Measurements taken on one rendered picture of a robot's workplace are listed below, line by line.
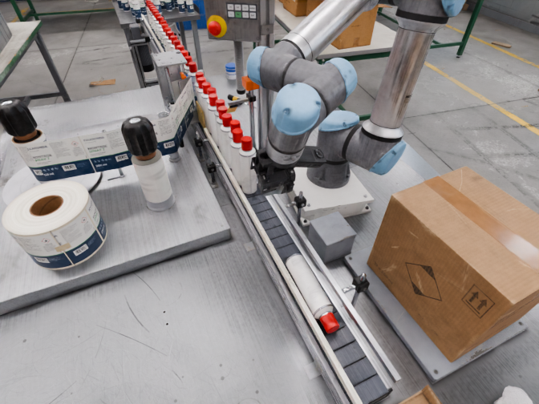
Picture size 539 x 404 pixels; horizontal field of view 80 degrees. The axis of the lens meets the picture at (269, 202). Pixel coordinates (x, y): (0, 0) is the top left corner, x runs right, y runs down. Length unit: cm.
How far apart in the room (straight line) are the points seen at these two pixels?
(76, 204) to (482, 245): 94
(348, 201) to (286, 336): 46
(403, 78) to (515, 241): 44
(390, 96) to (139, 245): 79
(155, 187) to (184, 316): 38
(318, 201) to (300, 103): 55
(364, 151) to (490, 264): 44
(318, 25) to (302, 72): 15
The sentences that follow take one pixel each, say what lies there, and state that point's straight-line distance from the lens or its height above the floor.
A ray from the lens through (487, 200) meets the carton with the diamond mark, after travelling 86.
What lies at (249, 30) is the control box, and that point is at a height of 132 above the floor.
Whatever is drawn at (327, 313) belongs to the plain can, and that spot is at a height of 92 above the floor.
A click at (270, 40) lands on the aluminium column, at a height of 129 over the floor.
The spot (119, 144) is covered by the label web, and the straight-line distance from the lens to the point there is 119.
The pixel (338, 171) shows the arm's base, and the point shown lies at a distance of 108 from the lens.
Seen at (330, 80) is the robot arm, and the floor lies 138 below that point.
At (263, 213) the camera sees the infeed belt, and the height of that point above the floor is 88.
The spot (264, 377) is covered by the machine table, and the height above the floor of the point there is 83.
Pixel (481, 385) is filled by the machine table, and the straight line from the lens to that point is 94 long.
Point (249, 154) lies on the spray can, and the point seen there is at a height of 104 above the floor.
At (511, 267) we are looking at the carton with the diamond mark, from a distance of 74.
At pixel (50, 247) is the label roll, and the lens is 98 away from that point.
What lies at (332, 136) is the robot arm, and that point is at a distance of 101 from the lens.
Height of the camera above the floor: 161
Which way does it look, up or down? 44 degrees down
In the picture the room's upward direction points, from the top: straight up
